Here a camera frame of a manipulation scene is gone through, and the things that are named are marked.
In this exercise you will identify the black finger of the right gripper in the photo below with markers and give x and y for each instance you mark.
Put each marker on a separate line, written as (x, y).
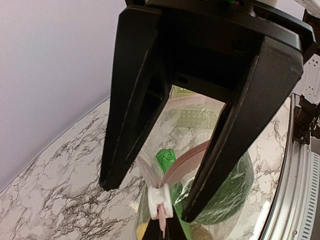
(271, 77)
(140, 87)

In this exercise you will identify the clear zip top bag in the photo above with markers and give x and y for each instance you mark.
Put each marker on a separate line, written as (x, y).
(189, 146)

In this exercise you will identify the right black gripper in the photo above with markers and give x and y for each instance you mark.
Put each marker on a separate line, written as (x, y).
(214, 42)

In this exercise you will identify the beige perforated plastic basket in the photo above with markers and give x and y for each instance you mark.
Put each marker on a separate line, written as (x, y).
(195, 111)

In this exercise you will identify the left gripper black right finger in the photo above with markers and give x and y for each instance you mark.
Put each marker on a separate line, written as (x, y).
(177, 229)

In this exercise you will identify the green white bok choy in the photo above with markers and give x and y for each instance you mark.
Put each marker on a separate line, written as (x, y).
(221, 214)

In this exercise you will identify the front aluminium rail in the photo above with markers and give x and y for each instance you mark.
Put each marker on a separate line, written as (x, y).
(293, 210)

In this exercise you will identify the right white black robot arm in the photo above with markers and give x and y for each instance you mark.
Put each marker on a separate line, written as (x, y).
(311, 75)

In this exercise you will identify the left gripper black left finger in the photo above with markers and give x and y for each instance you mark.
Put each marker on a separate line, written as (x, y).
(153, 231)

